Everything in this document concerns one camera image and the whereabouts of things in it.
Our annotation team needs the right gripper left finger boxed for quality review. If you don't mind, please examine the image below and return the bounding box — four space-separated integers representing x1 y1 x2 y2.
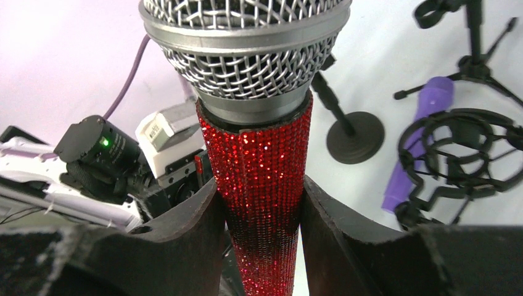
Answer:
1 180 224 295

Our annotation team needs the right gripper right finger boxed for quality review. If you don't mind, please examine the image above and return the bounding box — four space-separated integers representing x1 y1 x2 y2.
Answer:
300 177 522 295

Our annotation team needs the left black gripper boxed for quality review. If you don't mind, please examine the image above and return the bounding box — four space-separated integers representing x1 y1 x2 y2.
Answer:
134 149 213 221

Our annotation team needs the red glitter microphone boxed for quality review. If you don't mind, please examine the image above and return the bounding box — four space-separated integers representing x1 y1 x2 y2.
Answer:
139 1 351 295

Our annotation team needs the black tripod shock-mount stand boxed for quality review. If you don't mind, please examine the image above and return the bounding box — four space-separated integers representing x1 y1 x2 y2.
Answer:
393 109 522 231

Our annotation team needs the purple microphone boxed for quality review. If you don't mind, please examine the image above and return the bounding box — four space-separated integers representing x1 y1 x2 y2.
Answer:
381 76 455 213

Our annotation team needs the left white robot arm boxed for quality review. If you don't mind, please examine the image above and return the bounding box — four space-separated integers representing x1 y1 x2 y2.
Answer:
1 113 212 231

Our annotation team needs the round base mic stand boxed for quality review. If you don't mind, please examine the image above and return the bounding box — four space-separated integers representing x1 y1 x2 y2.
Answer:
311 55 385 165

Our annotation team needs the black tripod clip stand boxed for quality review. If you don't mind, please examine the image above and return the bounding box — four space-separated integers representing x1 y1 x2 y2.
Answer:
413 0 522 106

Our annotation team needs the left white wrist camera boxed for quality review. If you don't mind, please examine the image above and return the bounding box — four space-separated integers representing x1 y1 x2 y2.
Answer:
135 101 204 179

